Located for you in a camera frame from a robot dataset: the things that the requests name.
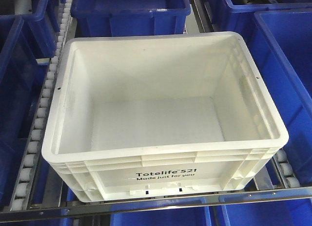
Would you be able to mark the white plastic tote bin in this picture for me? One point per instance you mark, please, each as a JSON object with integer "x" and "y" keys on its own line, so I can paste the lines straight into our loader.
{"x": 149, "y": 116}

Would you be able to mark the blue bin back centre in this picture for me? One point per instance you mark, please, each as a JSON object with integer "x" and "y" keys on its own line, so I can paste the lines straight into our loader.
{"x": 119, "y": 18}

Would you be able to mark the blue bin below centre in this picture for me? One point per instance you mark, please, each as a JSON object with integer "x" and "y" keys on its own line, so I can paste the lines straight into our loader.
{"x": 191, "y": 216}

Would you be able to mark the blue bin below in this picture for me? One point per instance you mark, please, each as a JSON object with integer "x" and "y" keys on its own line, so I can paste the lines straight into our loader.
{"x": 191, "y": 216}
{"x": 275, "y": 213}

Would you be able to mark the blue bin back right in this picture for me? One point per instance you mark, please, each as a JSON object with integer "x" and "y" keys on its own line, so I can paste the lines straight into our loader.
{"x": 237, "y": 15}

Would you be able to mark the blue bin left near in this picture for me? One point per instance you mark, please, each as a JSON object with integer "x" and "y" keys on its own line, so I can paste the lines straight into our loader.
{"x": 21, "y": 80}

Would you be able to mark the blue bin right near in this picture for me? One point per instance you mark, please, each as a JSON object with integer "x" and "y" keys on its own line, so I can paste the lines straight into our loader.
{"x": 281, "y": 46}

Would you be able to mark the blue bin back left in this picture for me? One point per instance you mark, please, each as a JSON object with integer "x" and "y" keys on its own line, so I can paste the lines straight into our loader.
{"x": 41, "y": 22}

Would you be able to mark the blue bin below right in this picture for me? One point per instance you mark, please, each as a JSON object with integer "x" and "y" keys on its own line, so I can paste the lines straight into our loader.
{"x": 275, "y": 213}

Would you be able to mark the right white roller track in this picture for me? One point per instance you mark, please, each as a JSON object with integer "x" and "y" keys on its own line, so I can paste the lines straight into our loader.
{"x": 286, "y": 170}

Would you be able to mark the long white roller track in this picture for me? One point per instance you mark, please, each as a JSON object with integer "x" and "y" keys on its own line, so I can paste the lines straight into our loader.
{"x": 33, "y": 164}

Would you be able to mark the steel shelf front rail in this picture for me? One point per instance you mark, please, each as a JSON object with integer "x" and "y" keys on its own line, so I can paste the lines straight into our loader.
{"x": 76, "y": 208}

